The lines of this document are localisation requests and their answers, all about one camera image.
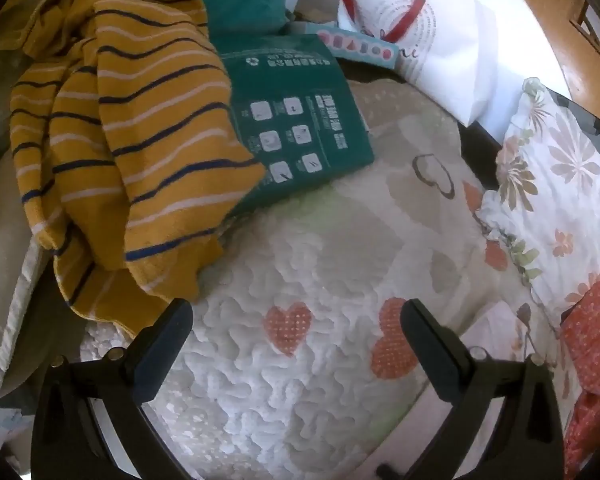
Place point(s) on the green tissue package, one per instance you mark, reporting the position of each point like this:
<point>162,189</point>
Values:
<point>300,125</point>

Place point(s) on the beige cushion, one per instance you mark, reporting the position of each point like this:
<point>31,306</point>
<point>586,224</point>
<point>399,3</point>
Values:
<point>10,285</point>

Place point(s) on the yellow striped shirt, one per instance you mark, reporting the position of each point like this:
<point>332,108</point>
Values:
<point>150,110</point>

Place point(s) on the pink and teal toy box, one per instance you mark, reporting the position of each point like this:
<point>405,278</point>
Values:
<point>360,47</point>

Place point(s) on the floral pillow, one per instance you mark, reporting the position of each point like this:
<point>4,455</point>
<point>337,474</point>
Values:
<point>555,185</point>

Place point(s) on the teal cloth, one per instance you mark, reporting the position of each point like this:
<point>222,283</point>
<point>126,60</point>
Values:
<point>240,0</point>

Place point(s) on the heart patterned quilt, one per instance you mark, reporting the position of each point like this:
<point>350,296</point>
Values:
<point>305,260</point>

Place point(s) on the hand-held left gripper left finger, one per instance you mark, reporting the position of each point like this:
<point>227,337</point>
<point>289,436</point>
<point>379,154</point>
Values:
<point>160,355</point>

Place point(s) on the white printed bag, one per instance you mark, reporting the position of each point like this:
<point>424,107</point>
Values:
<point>445,60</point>

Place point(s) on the red dotted cloth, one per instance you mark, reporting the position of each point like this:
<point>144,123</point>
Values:
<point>595,335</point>

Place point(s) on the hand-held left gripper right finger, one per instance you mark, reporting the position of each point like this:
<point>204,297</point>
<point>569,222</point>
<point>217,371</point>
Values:
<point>425,355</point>

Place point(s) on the wooden furniture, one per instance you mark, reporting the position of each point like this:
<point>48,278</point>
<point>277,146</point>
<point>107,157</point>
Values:
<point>587,25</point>

